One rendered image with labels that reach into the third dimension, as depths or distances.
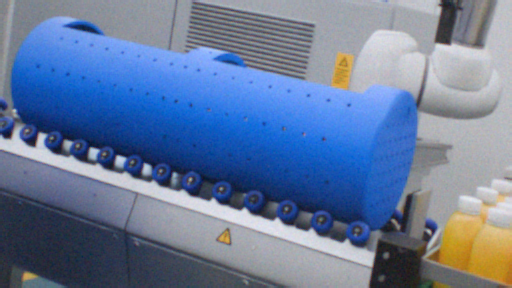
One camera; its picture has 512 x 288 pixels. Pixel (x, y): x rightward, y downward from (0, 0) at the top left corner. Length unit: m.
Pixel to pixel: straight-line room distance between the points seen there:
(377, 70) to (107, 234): 0.85
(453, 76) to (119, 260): 0.99
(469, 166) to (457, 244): 3.00
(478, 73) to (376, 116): 0.75
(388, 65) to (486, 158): 2.28
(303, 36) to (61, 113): 1.71
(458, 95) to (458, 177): 2.27
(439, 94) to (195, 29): 1.74
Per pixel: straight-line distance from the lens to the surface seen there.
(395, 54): 2.17
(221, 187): 1.64
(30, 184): 1.91
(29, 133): 1.93
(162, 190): 1.71
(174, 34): 3.76
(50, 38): 1.89
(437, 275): 1.38
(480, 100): 2.21
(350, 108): 1.50
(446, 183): 4.47
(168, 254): 1.70
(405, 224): 1.55
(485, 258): 1.39
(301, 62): 3.37
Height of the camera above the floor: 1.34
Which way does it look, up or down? 9 degrees down
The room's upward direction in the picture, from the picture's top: 10 degrees clockwise
